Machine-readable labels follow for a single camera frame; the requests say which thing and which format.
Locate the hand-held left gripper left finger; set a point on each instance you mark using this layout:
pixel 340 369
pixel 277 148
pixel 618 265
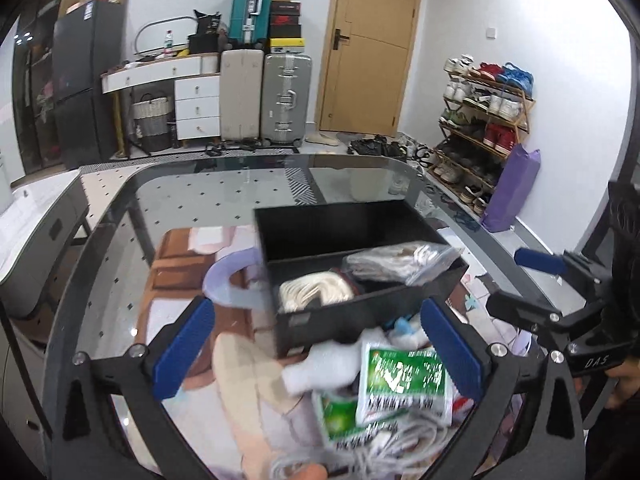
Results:
pixel 184 350

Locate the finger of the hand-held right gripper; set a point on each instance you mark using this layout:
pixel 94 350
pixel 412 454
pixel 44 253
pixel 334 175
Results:
pixel 540 260
pixel 525 312

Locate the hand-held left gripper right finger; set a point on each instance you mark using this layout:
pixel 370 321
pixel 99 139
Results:
pixel 450 350

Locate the white plush with blue tip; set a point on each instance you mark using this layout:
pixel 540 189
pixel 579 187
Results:
pixel 404 329

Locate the large green packet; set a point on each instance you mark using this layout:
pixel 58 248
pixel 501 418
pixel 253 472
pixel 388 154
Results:
pixel 400 380

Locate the small green packet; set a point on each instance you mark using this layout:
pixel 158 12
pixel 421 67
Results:
pixel 340 420

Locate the white fluffy plush toy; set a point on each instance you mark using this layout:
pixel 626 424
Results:
pixel 320 365

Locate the black organizer box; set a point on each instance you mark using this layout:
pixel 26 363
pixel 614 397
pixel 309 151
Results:
pixel 325 230

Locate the person's right hand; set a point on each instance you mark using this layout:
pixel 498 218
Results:
pixel 625 379

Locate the printed cartoon mat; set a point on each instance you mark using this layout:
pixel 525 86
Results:
pixel 240 385

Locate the purple bag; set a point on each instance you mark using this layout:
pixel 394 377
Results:
pixel 512 190

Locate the pale curved band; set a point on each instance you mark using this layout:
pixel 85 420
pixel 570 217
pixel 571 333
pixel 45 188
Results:
pixel 227 280

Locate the zip bag of white gloves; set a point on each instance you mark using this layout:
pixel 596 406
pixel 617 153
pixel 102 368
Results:
pixel 400 260

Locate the wooden shoe rack with shoes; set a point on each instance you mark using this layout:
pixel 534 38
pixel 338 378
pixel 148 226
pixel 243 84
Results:
pixel 480 125

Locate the white sneakers on floor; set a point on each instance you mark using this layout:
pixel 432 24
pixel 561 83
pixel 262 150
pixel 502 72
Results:
pixel 417 152

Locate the white counter cabinet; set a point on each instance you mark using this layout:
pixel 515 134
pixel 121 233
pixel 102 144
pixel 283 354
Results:
pixel 40 230

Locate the black white patterned rug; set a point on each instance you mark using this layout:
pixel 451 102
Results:
pixel 200 154

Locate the pile of black shoes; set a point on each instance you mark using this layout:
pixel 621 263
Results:
pixel 372 146

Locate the grey white laundry basket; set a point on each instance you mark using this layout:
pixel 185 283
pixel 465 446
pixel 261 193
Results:
pixel 152 120

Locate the beige slippers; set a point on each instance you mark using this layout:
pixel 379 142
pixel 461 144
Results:
pixel 322 139

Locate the white vanity desk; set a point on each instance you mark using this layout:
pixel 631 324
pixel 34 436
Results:
pixel 197 100

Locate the beige suitcase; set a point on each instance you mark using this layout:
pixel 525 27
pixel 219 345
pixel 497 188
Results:
pixel 241 95

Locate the wooden door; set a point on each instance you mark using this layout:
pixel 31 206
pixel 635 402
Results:
pixel 370 60

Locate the silver suitcase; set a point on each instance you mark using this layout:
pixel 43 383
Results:
pixel 286 100

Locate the dark grey fridge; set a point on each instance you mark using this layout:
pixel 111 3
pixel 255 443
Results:
pixel 85 85

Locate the glass display cabinet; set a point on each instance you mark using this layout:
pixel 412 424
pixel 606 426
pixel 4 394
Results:
pixel 35 90

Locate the plastic water bottle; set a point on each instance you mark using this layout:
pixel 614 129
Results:
pixel 168 45

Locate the black square box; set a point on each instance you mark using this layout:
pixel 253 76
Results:
pixel 202 44

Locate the yellow black shoe box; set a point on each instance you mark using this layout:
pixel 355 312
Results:
pixel 287 44

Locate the black paper bag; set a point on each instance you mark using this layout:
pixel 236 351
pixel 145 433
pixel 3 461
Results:
pixel 207 22

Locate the red black shoe box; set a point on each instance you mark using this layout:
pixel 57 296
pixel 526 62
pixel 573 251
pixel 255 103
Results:
pixel 286 21

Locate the teal suitcase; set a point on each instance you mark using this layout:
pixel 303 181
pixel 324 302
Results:
pixel 250 10

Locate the white wall switch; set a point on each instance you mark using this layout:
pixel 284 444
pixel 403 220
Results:
pixel 491 33

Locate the oval mirror frame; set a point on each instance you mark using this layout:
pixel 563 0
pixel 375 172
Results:
pixel 150 27

